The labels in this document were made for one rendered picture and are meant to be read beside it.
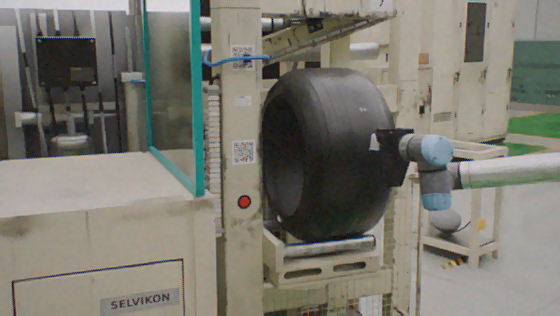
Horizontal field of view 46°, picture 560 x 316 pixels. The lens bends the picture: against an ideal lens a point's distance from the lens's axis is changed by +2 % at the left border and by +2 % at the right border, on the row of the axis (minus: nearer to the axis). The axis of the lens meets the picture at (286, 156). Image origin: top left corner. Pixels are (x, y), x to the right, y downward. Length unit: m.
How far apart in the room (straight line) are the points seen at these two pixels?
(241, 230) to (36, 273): 0.93
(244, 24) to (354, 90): 0.39
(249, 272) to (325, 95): 0.62
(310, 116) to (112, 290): 0.90
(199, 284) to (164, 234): 0.13
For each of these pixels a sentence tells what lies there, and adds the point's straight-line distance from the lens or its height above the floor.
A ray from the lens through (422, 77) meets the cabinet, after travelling 7.14.
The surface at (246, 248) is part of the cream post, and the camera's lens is 2.10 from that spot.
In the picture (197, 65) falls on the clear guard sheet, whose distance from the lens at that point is 1.24.
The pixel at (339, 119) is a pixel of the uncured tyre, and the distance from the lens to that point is 1.95.
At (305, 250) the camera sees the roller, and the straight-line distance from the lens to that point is 2.09.
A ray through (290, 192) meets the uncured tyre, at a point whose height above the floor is 1.00.
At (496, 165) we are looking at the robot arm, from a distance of 1.79.
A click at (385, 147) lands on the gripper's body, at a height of 1.27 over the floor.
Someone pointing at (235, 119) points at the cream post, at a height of 1.32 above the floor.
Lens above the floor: 1.58
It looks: 11 degrees down
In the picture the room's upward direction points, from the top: straight up
